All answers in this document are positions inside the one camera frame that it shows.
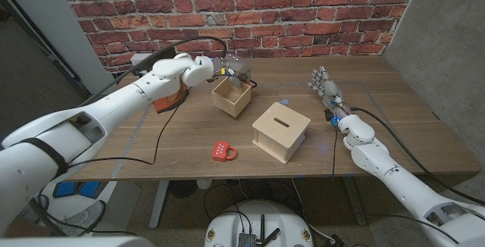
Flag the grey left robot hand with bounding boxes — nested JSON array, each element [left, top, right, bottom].
[[211, 54, 253, 89]]

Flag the black orange snack package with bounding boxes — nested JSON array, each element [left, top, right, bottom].
[[152, 82, 190, 114]]

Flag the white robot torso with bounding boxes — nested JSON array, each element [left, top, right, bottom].
[[203, 200, 314, 247]]

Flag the grey sneaker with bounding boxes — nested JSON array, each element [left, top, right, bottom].
[[56, 200, 107, 237]]

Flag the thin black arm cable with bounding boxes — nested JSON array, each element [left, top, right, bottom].
[[330, 123, 339, 177], [66, 95, 185, 169]]

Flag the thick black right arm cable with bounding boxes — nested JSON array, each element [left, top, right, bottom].
[[348, 106, 485, 206]]

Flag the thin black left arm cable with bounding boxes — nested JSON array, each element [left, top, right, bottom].
[[66, 95, 185, 169]]

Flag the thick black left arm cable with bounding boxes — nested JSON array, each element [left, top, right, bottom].
[[77, 36, 229, 108]]

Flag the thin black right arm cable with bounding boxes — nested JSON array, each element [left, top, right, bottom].
[[330, 123, 339, 177]]

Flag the wooden drawer with red front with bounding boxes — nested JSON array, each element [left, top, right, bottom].
[[211, 75, 254, 118]]

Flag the wooden box with slot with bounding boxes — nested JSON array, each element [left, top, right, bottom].
[[252, 102, 311, 164]]

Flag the grey finned electronics module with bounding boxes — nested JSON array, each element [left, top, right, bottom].
[[237, 233, 256, 247]]

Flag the printed brick wall backdrop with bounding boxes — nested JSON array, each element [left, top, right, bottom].
[[54, 0, 424, 74]]

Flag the black round floor object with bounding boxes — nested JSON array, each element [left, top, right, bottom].
[[168, 180, 198, 199]]

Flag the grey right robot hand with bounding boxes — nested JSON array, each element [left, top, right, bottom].
[[306, 65, 352, 120]]

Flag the red padlock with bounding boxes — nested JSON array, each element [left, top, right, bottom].
[[211, 140, 238, 163]]

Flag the grey table leg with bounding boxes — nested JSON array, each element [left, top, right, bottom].
[[343, 177, 368, 226]]

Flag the white table leg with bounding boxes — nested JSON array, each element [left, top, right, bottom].
[[149, 180, 171, 230]]

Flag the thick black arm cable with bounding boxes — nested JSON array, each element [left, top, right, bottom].
[[348, 106, 485, 206], [77, 36, 229, 108]]

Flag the white floor base blue pads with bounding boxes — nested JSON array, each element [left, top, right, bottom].
[[39, 180, 118, 221]]

